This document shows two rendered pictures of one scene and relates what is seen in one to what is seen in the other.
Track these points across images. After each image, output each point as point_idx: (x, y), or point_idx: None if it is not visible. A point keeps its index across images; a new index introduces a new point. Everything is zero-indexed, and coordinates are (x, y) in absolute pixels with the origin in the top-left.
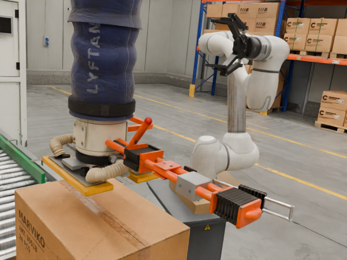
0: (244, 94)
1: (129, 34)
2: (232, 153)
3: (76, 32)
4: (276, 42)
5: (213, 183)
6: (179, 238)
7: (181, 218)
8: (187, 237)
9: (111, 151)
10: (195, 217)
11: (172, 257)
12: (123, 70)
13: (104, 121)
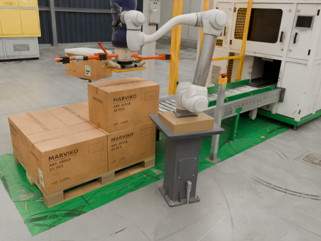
0: (201, 56)
1: (115, 15)
2: (183, 95)
3: None
4: (126, 13)
5: (178, 111)
6: (105, 93)
7: (153, 115)
8: (107, 95)
9: (115, 58)
10: (154, 118)
11: (104, 100)
12: None
13: (114, 47)
